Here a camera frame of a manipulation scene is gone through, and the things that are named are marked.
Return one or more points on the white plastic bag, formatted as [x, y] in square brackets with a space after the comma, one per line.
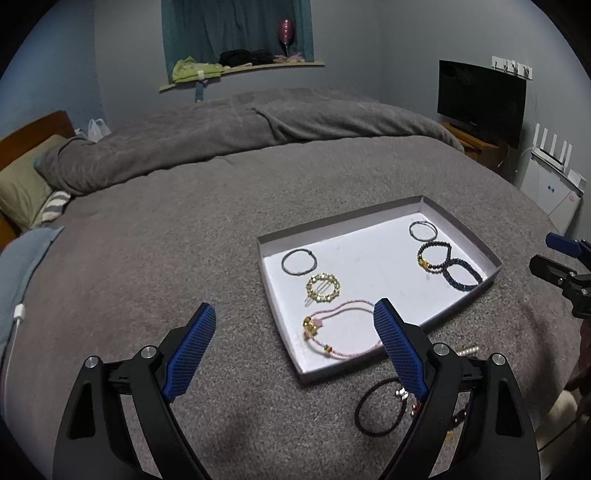
[97, 129]

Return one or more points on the striped pillow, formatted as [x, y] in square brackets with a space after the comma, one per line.
[53, 208]

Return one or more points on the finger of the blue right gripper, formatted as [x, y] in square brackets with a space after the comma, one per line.
[564, 245]
[552, 272]

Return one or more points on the green cloth on shelf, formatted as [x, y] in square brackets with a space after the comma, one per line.
[188, 70]

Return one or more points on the white wifi router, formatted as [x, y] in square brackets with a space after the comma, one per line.
[557, 155]

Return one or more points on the white pearl hair pin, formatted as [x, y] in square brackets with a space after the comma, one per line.
[470, 351]

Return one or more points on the white cabinet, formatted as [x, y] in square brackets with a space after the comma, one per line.
[552, 191]

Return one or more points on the person right hand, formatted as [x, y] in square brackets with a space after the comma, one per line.
[584, 360]

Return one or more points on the black tv monitor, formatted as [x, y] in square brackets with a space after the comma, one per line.
[490, 103]

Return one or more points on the white wall hook rack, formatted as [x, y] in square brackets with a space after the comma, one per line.
[512, 67]

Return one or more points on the pink wine glass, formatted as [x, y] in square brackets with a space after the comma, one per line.
[285, 35]

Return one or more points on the grey bed blanket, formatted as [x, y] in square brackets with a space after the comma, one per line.
[165, 216]

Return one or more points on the wooden headboard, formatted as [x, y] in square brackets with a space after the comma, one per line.
[20, 142]

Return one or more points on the grey cardboard tray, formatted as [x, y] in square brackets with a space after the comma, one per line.
[411, 251]

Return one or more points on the teal window curtain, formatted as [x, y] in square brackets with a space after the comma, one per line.
[205, 29]

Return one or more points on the gold star hair clip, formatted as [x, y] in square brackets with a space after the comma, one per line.
[322, 288]

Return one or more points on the olive green pillow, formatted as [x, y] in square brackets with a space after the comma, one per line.
[23, 190]

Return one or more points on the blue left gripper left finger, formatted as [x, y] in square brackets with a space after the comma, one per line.
[183, 349]

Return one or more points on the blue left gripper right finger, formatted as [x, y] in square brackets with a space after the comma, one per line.
[394, 335]

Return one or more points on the black clothes on shelf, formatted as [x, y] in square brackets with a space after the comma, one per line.
[242, 57]

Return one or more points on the light blue sheet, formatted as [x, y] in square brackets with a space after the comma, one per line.
[19, 260]

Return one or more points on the wooden tv stand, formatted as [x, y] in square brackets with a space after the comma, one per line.
[487, 154]

